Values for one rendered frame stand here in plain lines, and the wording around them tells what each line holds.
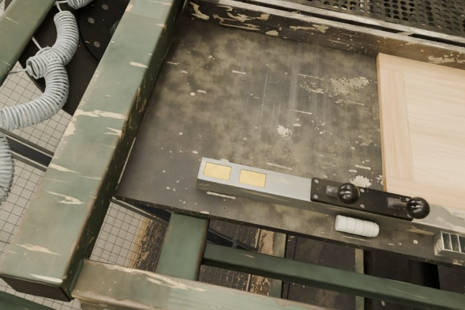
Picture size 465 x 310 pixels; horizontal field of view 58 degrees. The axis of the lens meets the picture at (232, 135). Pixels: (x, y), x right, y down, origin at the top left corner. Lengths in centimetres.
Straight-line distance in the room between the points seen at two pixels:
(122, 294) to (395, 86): 78
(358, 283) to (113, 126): 56
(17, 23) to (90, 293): 94
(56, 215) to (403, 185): 67
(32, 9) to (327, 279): 116
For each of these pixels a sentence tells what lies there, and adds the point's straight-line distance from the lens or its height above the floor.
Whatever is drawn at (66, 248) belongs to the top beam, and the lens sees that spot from 71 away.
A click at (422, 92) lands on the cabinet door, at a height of 128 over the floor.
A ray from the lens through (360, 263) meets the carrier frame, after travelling 250.
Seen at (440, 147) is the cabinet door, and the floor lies 126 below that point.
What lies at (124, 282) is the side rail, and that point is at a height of 177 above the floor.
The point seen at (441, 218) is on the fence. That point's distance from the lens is 93.
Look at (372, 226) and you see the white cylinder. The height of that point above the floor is 141.
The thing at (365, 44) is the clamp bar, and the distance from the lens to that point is 117.
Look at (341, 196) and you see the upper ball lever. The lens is 72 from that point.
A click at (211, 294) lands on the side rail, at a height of 166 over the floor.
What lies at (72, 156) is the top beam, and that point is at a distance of 79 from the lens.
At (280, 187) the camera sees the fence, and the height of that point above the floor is 157.
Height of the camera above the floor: 204
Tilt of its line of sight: 26 degrees down
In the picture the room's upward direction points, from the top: 59 degrees counter-clockwise
